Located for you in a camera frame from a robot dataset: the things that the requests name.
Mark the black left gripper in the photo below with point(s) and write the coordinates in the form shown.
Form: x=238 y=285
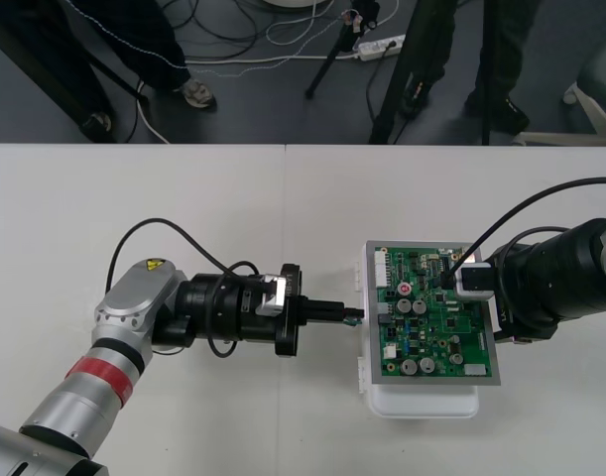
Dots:
x=263 y=331

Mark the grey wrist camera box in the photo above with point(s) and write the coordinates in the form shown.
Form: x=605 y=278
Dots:
x=272 y=295
x=476 y=282

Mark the person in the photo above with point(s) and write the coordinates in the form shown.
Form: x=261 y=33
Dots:
x=149 y=44
x=496 y=49

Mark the silver and black left arm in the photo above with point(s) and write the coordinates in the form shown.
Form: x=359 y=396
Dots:
x=134 y=297

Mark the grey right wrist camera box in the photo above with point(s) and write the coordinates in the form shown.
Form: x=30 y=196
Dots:
x=476 y=282

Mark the white office chair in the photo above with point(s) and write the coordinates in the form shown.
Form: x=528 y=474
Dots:
x=595 y=116

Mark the green circuit board grey frame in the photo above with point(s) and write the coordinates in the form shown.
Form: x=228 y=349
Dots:
x=431 y=337

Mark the white round base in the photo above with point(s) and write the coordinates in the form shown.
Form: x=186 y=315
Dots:
x=297 y=3

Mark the thin black stand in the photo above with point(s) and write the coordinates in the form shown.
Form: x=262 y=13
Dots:
x=327 y=64

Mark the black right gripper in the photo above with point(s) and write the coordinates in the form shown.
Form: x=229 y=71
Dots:
x=528 y=297

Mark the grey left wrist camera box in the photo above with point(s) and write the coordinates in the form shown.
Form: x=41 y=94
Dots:
x=272 y=295

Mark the white power strip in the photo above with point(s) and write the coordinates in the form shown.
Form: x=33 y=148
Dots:
x=382 y=48

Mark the silver and black right arm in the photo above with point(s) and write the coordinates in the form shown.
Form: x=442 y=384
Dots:
x=590 y=277

